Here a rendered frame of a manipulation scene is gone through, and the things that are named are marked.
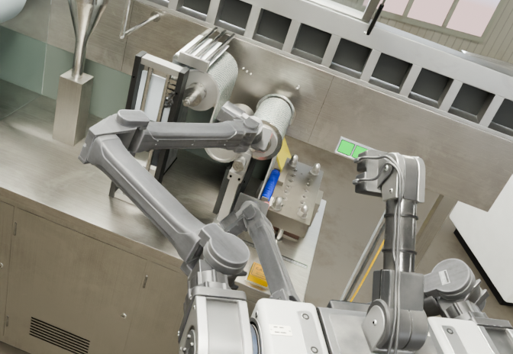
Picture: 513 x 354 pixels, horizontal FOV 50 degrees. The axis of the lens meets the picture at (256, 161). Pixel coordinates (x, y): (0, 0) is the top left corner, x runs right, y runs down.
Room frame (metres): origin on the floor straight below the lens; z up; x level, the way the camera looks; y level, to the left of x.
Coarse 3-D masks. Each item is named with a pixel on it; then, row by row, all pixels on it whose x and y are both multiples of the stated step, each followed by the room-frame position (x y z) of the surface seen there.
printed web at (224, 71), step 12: (216, 60) 1.76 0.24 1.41; (228, 60) 1.82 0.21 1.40; (216, 72) 1.68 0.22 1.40; (228, 72) 1.76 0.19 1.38; (216, 84) 1.64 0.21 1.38; (228, 84) 1.75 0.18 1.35; (228, 96) 1.82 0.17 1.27; (180, 108) 1.76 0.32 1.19; (216, 108) 1.65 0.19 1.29; (264, 108) 1.75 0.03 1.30; (276, 108) 1.77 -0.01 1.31; (288, 108) 1.83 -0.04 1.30; (180, 120) 1.80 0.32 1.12; (216, 120) 1.73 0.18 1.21; (264, 120) 1.65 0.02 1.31; (276, 120) 1.69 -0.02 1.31; (288, 120) 1.79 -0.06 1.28; (168, 156) 1.76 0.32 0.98
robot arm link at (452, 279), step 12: (444, 264) 0.91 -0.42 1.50; (456, 264) 0.90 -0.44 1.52; (432, 276) 0.89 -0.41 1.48; (444, 276) 0.88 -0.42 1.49; (456, 276) 0.88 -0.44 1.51; (468, 276) 0.87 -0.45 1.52; (432, 288) 0.87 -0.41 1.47; (444, 288) 0.86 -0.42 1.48; (456, 288) 0.85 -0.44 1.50; (468, 288) 0.86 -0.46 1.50; (432, 300) 0.86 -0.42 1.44; (432, 312) 0.87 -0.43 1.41
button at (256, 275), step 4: (256, 264) 1.40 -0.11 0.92; (252, 268) 1.38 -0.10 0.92; (256, 268) 1.38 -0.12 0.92; (260, 268) 1.39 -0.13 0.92; (252, 272) 1.36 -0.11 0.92; (256, 272) 1.36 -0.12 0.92; (260, 272) 1.37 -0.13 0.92; (248, 276) 1.34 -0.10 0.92; (252, 276) 1.34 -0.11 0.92; (256, 276) 1.35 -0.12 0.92; (260, 276) 1.35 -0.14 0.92; (264, 276) 1.36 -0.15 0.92; (252, 280) 1.34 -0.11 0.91; (256, 280) 1.34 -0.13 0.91; (260, 280) 1.34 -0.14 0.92; (264, 280) 1.34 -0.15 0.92; (260, 284) 1.34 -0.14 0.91; (264, 284) 1.34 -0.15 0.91
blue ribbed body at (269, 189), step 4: (272, 172) 1.81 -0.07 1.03; (276, 172) 1.81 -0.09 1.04; (272, 176) 1.77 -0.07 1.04; (276, 176) 1.79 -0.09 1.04; (268, 180) 1.75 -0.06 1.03; (272, 180) 1.74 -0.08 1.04; (276, 180) 1.77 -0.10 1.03; (268, 184) 1.71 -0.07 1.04; (272, 184) 1.72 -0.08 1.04; (264, 188) 1.69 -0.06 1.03; (268, 188) 1.68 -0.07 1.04; (272, 188) 1.69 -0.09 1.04; (264, 192) 1.65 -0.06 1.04; (268, 192) 1.66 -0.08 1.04; (272, 192) 1.68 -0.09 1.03; (264, 196) 1.63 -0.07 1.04; (268, 196) 1.63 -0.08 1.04
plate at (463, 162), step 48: (96, 48) 1.99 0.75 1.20; (144, 48) 1.98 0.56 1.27; (240, 48) 1.96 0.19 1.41; (240, 96) 1.95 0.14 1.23; (288, 96) 1.94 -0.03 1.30; (336, 96) 1.93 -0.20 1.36; (384, 96) 1.92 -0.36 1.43; (336, 144) 1.93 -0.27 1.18; (384, 144) 1.92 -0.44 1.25; (432, 144) 1.91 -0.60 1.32; (480, 144) 1.90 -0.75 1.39; (480, 192) 1.89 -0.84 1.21
